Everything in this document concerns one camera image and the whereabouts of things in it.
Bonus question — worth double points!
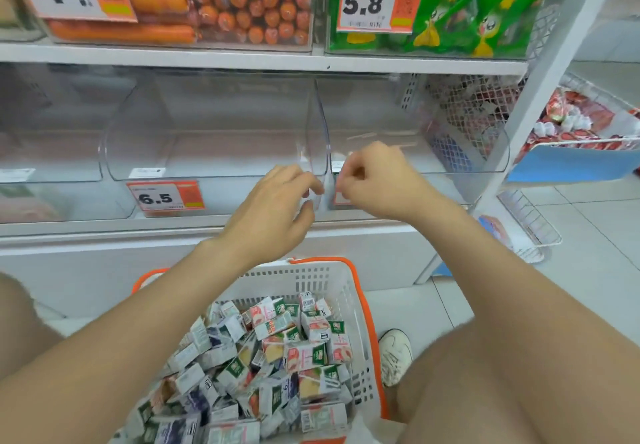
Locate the person's left hand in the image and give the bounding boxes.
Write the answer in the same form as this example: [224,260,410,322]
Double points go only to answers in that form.
[215,164,325,272]

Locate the person's right hand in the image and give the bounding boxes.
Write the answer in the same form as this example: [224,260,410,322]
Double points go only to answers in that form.
[335,141,451,222]

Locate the white shopping basket orange handles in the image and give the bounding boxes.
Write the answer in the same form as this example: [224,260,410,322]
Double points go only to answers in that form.
[131,257,390,444]

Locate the pile of small juice cartons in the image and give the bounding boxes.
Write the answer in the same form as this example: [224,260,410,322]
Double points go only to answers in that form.
[112,291,356,444]

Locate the bin of juice cartons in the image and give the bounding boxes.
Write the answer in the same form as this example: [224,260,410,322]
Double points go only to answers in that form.
[0,168,69,222]

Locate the person's left forearm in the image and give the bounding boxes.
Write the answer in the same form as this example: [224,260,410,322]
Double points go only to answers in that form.
[0,238,291,444]

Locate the person's right forearm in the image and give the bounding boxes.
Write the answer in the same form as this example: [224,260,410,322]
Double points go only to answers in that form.
[407,198,640,359]

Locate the person's right white shoe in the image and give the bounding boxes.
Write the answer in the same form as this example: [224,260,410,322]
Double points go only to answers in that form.
[378,328,415,388]

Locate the person's right leg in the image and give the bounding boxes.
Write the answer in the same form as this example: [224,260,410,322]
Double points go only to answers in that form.
[395,308,640,444]

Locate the person's leg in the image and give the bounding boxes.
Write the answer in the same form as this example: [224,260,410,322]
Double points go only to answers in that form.
[395,308,640,444]
[0,271,66,381]

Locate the person's left leg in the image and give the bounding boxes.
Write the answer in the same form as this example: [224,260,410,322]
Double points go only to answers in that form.
[0,271,66,381]

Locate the stack of orange sausages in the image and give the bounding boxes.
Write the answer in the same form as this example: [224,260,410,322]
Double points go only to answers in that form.
[47,0,321,46]

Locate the heap of red white packets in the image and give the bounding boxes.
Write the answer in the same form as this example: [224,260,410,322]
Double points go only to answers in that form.
[515,86,640,152]

